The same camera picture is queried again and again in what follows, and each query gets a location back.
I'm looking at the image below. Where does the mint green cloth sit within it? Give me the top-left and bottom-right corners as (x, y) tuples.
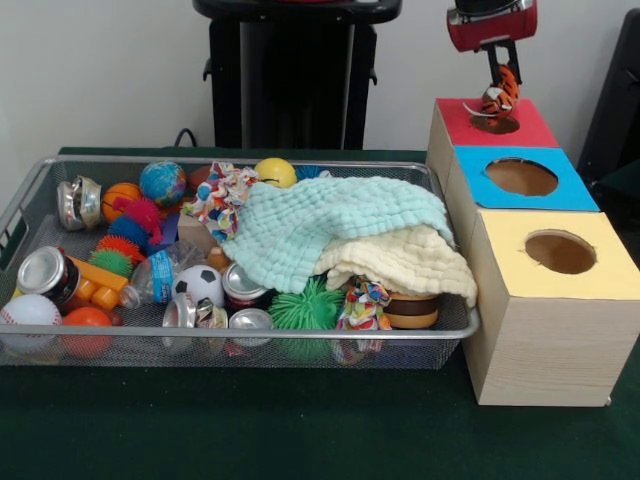
(219, 175), (457, 295)

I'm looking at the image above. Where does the cream waffle cloth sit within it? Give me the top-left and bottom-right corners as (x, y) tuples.
(312, 227), (480, 307)

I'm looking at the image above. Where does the wooden box with three holes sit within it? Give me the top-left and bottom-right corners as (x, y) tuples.
(426, 97), (640, 407)

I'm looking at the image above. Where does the globe print ball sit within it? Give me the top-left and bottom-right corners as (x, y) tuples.
(139, 160), (188, 207)

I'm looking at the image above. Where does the green spiky ball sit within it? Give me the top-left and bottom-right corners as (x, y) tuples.
(268, 277), (346, 331)

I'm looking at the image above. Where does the orange striped tiger toy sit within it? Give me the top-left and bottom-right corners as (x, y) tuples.
(462, 62), (521, 130)

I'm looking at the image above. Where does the white baseball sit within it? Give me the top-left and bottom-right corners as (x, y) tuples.
(0, 293), (64, 354)

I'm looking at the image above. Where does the clear mesh bin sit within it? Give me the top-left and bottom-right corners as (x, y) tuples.
(0, 154), (481, 371)

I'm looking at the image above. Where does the small soccer ball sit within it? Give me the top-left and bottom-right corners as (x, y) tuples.
(171, 264), (225, 307)

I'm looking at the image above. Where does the orange plastic toy block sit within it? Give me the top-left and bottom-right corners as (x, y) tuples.
(67, 255), (130, 311)

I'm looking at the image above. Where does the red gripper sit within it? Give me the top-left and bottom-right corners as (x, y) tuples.
(446, 0), (539, 86)

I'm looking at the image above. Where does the toy hamburger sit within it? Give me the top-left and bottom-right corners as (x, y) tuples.
(383, 290), (440, 330)

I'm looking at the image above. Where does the orange ball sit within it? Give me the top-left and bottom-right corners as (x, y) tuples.
(60, 306), (114, 359)

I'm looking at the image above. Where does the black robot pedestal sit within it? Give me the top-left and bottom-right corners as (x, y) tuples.
(192, 0), (404, 150)

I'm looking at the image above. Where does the yellow smiley ball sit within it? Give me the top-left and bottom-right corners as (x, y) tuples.
(254, 157), (298, 189)

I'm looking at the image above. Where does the black chair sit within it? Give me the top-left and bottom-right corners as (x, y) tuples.
(577, 7), (640, 189)

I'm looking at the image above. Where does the dark green table cloth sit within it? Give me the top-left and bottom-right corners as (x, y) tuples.
(0, 145), (640, 480)

